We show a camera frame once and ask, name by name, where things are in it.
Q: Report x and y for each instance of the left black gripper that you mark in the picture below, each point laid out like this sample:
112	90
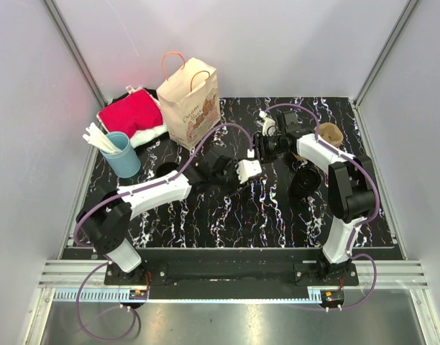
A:
232	167

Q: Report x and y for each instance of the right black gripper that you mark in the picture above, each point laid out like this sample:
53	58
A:
259	140

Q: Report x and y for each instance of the black cup stack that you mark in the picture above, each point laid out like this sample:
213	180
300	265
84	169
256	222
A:
305	182
166	168

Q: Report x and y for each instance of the cream bear paper bag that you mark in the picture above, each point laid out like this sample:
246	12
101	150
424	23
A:
189	101

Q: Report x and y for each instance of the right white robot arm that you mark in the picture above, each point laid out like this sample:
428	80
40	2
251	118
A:
353	197

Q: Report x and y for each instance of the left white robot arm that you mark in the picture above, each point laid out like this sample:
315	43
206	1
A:
105	225

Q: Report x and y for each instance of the light blue cup holder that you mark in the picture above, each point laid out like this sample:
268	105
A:
125	163

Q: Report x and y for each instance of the red napkin stack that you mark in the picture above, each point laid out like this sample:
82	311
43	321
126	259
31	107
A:
137	115

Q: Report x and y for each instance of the black napkin tray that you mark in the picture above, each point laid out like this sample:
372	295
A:
150	91

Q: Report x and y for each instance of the white stirrer sticks bundle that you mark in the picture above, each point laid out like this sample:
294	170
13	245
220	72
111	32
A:
97	138

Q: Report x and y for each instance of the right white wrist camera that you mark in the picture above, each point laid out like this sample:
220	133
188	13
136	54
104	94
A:
269	127

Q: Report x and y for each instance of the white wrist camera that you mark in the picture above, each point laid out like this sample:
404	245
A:
249	167
269	127

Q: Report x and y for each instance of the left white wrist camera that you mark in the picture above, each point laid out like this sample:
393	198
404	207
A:
249	167

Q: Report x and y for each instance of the aluminium rail frame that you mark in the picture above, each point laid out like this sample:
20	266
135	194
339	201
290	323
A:
406	275

